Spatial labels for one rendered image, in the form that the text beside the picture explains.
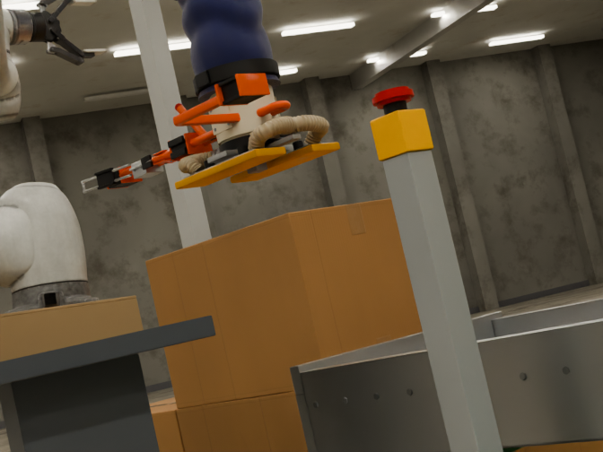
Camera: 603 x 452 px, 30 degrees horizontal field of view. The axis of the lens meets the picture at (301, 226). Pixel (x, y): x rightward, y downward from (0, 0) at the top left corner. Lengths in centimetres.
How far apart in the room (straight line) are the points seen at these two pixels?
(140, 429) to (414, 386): 54
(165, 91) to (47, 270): 404
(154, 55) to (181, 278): 351
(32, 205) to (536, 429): 106
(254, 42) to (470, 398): 135
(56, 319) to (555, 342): 92
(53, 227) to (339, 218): 71
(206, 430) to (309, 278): 58
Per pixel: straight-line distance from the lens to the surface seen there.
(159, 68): 629
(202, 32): 291
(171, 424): 304
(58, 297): 226
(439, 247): 184
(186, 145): 308
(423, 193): 184
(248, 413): 278
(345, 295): 261
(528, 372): 197
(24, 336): 218
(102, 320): 220
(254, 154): 270
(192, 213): 615
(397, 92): 186
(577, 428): 194
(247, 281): 269
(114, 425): 223
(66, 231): 231
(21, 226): 229
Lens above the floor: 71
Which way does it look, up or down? 4 degrees up
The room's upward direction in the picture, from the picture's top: 13 degrees counter-clockwise
